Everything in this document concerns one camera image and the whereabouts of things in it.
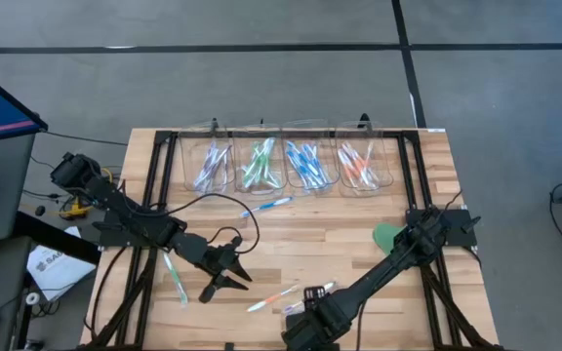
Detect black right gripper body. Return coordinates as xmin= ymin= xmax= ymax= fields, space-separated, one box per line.
xmin=280 ymin=292 xmax=355 ymax=351

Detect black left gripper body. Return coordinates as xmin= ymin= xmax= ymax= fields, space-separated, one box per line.
xmin=171 ymin=231 xmax=237 ymax=279

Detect purple white toothbrush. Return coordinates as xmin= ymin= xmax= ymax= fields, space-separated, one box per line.
xmin=202 ymin=143 xmax=226 ymax=192
xmin=282 ymin=281 xmax=337 ymax=314
xmin=218 ymin=145 xmax=234 ymax=186
xmin=192 ymin=160 xmax=214 ymax=192
xmin=207 ymin=150 xmax=228 ymax=194
xmin=193 ymin=139 xmax=219 ymax=190

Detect orange white toothbrush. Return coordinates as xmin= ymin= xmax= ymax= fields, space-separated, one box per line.
xmin=338 ymin=148 xmax=360 ymax=189
xmin=339 ymin=145 xmax=378 ymax=186
xmin=361 ymin=140 xmax=375 ymax=176
xmin=344 ymin=142 xmax=370 ymax=173
xmin=338 ymin=155 xmax=378 ymax=193
xmin=245 ymin=285 xmax=301 ymax=313

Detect clear plastic bin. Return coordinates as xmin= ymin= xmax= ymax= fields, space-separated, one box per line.
xmin=280 ymin=119 xmax=341 ymax=192
xmin=179 ymin=121 xmax=236 ymax=194
xmin=232 ymin=122 xmax=288 ymax=197
xmin=333 ymin=121 xmax=393 ymax=197

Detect green cloth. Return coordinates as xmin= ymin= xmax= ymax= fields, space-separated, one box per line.
xmin=372 ymin=222 xmax=408 ymax=256

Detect yellow hand tool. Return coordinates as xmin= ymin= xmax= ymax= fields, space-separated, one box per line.
xmin=59 ymin=197 xmax=92 ymax=219

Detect white paper sheet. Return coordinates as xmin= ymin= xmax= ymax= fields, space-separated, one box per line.
xmin=25 ymin=243 xmax=97 ymax=302

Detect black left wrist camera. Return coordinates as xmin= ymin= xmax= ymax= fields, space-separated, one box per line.
xmin=197 ymin=284 xmax=218 ymax=305

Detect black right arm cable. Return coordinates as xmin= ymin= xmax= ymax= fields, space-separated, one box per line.
xmin=355 ymin=299 xmax=368 ymax=351

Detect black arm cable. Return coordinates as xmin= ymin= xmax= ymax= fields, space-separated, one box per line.
xmin=119 ymin=192 xmax=261 ymax=255
xmin=355 ymin=299 xmax=368 ymax=351

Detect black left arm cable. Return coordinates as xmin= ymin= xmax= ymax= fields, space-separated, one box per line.
xmin=119 ymin=192 xmax=261 ymax=255

